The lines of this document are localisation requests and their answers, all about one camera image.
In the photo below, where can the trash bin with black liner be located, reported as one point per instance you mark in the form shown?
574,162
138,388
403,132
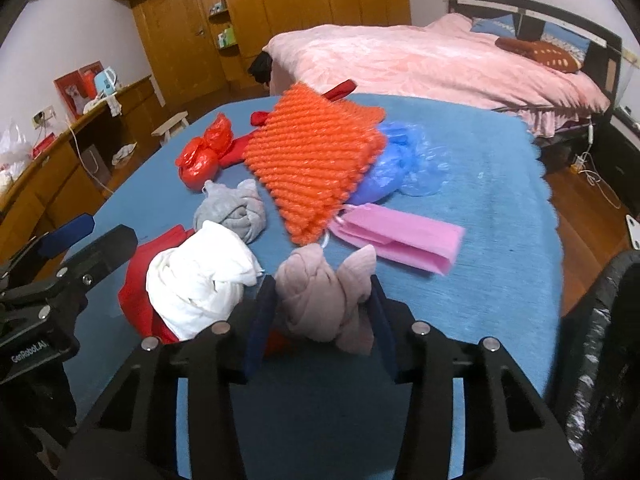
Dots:
610,360

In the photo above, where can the dark cloth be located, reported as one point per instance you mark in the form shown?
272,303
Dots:
261,69

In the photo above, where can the small red box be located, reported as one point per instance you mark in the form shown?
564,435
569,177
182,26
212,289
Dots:
44,144

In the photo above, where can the orange foam net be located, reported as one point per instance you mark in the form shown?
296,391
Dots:
310,150

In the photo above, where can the brown dotted pillow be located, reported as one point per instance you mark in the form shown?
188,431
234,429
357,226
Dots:
540,52

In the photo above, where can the pink folded paper bag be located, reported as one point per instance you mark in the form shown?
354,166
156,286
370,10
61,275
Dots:
400,237

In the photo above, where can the red cloth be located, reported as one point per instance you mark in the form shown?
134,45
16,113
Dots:
135,285

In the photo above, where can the red cloth bag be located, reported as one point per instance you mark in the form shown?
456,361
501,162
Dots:
237,150

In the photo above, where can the white power strip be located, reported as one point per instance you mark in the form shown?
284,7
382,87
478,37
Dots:
580,162

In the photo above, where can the red plastic bag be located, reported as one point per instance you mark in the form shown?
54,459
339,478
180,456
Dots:
202,152

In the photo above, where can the red picture box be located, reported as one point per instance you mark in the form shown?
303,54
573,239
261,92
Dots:
75,90

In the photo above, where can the blue plastic bag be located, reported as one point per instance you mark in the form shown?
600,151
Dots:
400,160

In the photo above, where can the white knotted cloth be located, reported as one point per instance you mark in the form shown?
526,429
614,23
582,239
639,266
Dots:
195,280

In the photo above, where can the white crumpled cloth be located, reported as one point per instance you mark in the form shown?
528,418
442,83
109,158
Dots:
124,154

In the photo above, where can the white plastic bag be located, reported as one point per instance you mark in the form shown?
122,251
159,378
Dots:
12,145

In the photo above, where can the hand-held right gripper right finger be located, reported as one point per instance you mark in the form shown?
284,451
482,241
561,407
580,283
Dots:
381,330

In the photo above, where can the beige knotted cloth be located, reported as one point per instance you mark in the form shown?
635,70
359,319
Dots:
315,295

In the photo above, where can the blue table cover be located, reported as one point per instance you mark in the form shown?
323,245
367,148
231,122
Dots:
475,200

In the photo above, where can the white bed controller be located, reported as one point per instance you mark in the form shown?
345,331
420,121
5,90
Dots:
592,130

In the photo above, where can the bed with pink cover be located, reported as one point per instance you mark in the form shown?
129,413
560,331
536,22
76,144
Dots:
400,60

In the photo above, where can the grey knotted cloth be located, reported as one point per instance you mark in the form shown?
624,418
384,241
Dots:
232,212

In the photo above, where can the dark wooden bed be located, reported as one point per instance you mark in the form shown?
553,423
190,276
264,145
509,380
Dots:
605,45

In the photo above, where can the light blue kettle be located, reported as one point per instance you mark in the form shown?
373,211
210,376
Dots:
106,84

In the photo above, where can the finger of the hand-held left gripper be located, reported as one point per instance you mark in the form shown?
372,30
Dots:
107,250
70,232

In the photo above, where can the wooden desk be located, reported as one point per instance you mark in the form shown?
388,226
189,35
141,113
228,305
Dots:
45,185

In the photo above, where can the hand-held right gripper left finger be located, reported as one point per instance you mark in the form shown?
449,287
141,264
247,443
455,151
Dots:
260,325

